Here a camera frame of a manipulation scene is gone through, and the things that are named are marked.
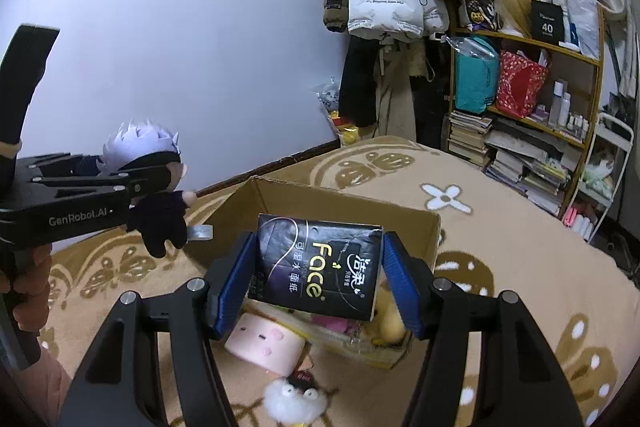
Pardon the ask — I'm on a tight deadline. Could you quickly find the teal bag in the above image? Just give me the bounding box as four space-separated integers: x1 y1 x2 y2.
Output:
454 37 500 114

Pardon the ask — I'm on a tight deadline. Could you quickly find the red patterned gift bag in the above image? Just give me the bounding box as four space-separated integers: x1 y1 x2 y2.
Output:
496 50 549 118

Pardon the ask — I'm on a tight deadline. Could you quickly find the plastic bag with yellow toys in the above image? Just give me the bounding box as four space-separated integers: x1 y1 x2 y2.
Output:
314 77 360 146

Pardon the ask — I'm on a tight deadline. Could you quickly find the blonde wig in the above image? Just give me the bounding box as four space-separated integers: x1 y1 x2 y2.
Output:
494 0 534 38

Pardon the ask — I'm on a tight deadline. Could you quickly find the white puffer jacket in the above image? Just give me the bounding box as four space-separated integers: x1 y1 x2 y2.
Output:
347 0 449 42

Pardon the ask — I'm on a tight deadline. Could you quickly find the open cardboard box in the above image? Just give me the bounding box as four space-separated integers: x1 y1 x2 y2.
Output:
186 176 442 369

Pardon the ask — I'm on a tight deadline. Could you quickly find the white-haired anime figure plush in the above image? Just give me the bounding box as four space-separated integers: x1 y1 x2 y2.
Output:
72 120 196 258

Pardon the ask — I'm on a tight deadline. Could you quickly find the black Face tissue pack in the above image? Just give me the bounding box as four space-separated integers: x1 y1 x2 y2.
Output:
247 215 383 322

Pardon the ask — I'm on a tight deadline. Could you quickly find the pink cube pig plush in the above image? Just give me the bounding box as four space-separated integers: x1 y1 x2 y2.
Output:
224 313 306 376

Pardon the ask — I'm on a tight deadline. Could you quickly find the patterned beige carpet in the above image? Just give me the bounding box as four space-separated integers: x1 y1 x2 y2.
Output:
40 138 639 426

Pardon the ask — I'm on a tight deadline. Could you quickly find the white metal trolley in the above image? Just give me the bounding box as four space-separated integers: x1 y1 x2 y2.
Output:
562 112 634 243

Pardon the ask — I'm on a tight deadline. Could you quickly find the black hanging garment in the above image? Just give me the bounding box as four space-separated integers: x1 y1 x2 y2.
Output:
338 36 380 128

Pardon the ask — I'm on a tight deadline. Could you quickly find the black box marked 40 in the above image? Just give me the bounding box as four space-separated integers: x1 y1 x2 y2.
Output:
530 0 565 46

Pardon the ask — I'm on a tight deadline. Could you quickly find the white fluffy bird plush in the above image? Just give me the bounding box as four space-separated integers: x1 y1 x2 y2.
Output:
262 371 329 426

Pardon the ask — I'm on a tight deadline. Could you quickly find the yellow dog plush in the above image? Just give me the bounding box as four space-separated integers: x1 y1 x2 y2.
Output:
360 284 407 347

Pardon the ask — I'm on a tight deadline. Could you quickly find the stack of books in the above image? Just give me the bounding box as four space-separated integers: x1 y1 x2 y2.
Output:
445 109 582 218

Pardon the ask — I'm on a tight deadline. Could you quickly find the person's left hand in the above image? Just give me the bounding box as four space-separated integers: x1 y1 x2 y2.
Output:
1 244 52 332

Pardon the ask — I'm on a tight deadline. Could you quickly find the wooden shelf rack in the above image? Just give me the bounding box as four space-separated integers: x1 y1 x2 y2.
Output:
444 3 609 220

